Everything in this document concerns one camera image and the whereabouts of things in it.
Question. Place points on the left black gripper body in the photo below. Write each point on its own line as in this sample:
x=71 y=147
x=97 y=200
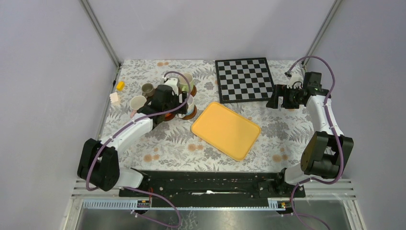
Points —
x=174 y=99

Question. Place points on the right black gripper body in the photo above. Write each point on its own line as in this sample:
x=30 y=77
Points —
x=293 y=98

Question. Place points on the white mug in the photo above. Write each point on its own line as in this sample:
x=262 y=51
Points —
x=190 y=107

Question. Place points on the green mug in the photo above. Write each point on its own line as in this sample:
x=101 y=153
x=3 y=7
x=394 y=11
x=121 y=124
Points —
x=186 y=83

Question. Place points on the brown wooden coaster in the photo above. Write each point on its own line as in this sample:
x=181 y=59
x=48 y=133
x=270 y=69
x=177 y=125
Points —
x=194 y=91
x=192 y=115

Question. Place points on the small grey cup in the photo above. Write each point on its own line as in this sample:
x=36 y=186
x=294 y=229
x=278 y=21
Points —
x=148 y=90

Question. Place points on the pink mug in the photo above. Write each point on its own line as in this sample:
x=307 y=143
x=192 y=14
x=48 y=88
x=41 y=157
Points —
x=136 y=103

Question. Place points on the yellow plastic tray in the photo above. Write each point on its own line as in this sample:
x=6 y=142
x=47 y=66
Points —
x=226 y=130

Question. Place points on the orange enamel mug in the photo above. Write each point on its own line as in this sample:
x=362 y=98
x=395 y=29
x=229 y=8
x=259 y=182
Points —
x=169 y=116

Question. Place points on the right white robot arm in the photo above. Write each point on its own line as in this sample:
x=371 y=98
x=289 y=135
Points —
x=327 y=153

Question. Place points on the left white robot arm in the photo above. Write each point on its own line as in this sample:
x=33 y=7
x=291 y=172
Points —
x=99 y=162

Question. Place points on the black white chessboard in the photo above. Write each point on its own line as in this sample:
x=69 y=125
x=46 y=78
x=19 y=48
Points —
x=244 y=80

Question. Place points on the floral tablecloth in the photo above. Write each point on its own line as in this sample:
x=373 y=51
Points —
x=172 y=146

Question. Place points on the yellow block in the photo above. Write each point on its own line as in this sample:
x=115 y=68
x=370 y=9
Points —
x=120 y=86

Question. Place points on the cream white block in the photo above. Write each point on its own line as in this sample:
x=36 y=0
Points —
x=115 y=98

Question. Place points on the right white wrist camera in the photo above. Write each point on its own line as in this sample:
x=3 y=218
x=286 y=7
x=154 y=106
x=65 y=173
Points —
x=295 y=80

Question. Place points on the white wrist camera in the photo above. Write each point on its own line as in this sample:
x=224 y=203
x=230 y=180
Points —
x=295 y=80
x=173 y=83

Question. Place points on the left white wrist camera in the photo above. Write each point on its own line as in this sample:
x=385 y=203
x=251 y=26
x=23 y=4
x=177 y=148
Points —
x=173 y=83

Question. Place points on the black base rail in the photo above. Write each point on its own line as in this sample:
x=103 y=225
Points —
x=217 y=189

